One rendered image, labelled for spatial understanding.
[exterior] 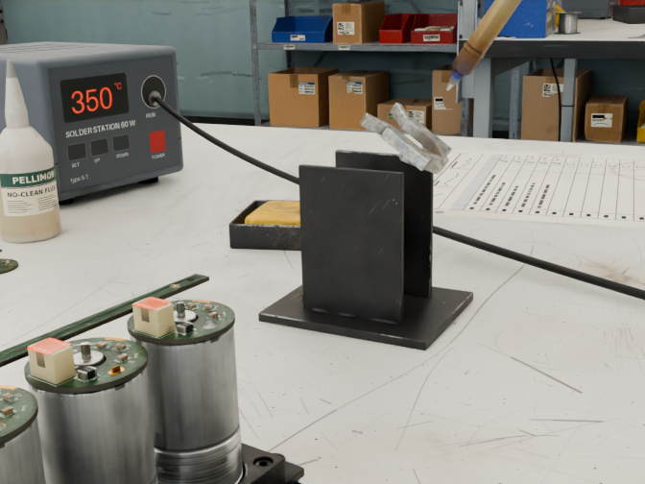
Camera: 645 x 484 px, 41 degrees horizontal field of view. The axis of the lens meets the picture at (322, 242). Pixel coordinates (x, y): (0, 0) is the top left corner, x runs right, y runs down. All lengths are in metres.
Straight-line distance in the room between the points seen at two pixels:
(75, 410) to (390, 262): 0.19
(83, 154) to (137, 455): 0.41
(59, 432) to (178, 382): 0.03
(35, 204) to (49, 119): 0.08
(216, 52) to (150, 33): 0.49
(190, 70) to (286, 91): 1.00
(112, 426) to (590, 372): 0.20
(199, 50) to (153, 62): 4.91
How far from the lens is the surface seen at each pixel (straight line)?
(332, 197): 0.35
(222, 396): 0.20
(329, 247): 0.35
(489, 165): 0.67
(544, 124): 4.29
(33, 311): 0.41
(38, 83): 0.56
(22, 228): 0.51
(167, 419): 0.20
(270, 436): 0.28
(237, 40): 5.37
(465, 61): 0.33
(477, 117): 2.14
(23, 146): 0.50
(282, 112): 4.77
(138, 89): 0.61
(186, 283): 0.23
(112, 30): 5.88
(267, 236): 0.46
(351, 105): 4.60
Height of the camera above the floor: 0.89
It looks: 17 degrees down
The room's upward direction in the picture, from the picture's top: 1 degrees counter-clockwise
